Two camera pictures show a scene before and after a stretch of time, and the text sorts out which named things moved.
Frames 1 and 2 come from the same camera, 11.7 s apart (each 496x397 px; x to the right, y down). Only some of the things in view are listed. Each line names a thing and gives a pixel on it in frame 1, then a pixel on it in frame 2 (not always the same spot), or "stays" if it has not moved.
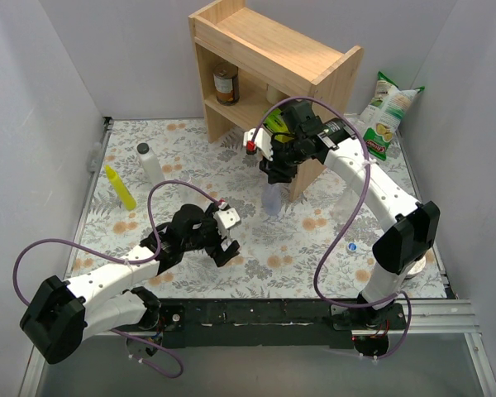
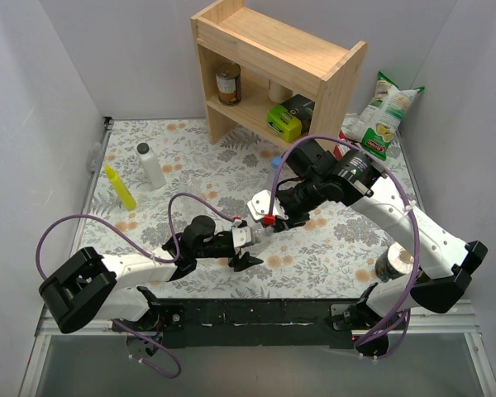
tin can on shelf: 226,77 stays
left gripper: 217,247 to 232,250
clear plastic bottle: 186,178 to 261,239
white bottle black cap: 151,164 stays
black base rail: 251,322 stays
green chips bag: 385,115 stays
